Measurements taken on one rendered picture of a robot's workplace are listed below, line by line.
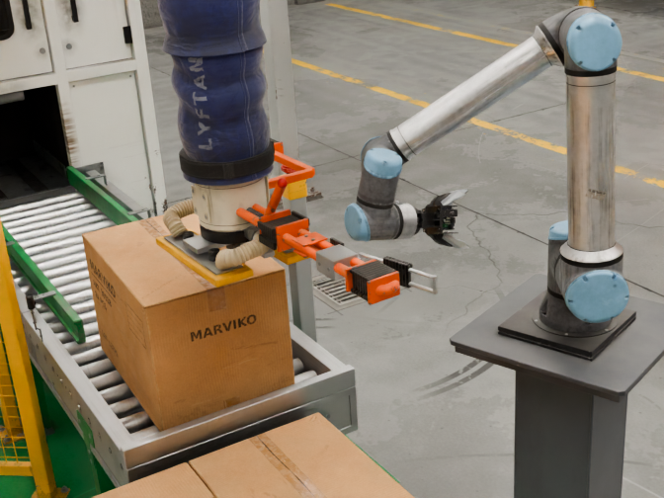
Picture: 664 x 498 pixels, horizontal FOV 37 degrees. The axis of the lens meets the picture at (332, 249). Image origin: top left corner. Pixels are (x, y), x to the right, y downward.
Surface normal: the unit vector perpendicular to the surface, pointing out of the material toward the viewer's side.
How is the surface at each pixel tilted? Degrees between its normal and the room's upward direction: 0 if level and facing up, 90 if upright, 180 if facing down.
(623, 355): 0
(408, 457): 0
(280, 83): 90
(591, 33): 82
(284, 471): 0
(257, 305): 90
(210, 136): 75
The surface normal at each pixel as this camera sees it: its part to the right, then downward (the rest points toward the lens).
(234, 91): 0.25, 0.06
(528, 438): -0.62, 0.34
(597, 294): -0.01, 0.47
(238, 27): 0.68, 0.42
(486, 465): -0.06, -0.92
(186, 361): 0.47, 0.33
